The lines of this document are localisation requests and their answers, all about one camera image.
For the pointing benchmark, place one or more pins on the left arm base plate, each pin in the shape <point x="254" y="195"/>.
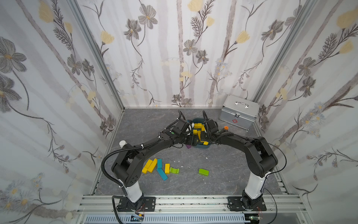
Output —
<point x="146" y="204"/>

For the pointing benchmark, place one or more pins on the white cap orange bottle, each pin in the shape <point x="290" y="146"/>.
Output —
<point x="122" y="143"/>

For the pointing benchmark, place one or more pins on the aluminium rail frame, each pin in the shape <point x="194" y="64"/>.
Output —
<point x="277" y="209"/>

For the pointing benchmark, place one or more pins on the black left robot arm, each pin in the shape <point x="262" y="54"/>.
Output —
<point x="124" y="166"/>

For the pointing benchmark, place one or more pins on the green arch block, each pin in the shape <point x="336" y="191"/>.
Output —
<point x="174" y="171"/>

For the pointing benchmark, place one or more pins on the long teal block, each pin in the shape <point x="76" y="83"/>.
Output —
<point x="162" y="174"/>

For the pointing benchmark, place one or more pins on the green flat block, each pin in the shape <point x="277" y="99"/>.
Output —
<point x="203" y="172"/>

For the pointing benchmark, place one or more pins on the upright teal block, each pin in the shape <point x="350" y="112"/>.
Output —
<point x="159" y="164"/>

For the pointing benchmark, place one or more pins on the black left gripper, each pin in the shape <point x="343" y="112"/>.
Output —
<point x="189" y="137"/>

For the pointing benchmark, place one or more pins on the silver metal case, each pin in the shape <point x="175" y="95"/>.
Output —
<point x="239" y="112"/>

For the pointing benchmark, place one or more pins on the teal plastic bin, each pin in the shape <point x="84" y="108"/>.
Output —
<point x="201" y="144"/>

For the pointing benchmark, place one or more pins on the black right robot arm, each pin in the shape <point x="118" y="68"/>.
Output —
<point x="260" y="157"/>

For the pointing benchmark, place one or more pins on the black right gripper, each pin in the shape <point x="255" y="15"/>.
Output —
<point x="206" y="135"/>

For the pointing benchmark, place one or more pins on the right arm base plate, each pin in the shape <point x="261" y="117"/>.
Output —
<point x="246" y="204"/>

